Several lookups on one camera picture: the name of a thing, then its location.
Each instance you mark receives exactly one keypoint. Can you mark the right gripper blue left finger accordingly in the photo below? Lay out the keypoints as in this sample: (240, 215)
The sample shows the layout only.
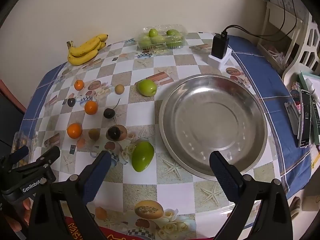
(93, 175)

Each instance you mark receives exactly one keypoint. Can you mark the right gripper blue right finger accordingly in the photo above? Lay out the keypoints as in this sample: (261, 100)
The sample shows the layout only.
(229, 178)

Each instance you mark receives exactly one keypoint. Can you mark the brown kiwi fruit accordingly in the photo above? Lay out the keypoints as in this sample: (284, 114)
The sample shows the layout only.
(94, 134)

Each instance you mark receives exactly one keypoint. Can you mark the oblong green fruit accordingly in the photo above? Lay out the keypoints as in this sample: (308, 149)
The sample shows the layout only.
(142, 156)

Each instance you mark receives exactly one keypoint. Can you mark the tan longan fruit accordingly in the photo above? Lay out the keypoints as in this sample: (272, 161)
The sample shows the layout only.
(119, 89)

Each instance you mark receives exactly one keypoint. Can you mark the small orange tangerine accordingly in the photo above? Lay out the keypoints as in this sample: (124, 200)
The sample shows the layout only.
(79, 85)

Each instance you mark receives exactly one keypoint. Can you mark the round green apple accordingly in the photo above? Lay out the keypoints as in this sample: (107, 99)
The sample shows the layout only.
(147, 87)

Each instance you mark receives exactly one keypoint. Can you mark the clear box of small fruits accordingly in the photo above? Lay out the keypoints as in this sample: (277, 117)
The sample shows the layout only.
(20, 140)

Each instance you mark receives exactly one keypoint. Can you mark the clear box of green fruits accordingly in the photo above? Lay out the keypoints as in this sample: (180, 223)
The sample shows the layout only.
(164, 36)

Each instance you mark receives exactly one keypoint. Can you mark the large steel bowl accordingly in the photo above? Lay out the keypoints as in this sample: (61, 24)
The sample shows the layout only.
(205, 113)

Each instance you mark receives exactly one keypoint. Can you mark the checkered fruit print tablecloth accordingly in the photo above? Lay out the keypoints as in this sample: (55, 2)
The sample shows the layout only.
(181, 193)

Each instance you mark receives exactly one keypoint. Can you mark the grey phone stand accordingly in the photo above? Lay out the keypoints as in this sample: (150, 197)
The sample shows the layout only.
(293, 114)

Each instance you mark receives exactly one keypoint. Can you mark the colourful round tin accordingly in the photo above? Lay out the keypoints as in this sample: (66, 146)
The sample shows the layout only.
(295, 92)

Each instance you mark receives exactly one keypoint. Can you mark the yellow banana bunch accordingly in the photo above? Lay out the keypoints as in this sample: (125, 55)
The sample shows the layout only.
(87, 51)

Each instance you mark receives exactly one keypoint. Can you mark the black power adapter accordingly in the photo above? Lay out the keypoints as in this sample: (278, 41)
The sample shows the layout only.
(220, 45)

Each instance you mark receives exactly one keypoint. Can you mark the white plastic chair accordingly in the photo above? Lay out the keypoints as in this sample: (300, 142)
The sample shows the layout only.
(307, 56)

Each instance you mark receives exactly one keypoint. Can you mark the white shelf rack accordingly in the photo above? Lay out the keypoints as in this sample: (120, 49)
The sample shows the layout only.
(282, 31)

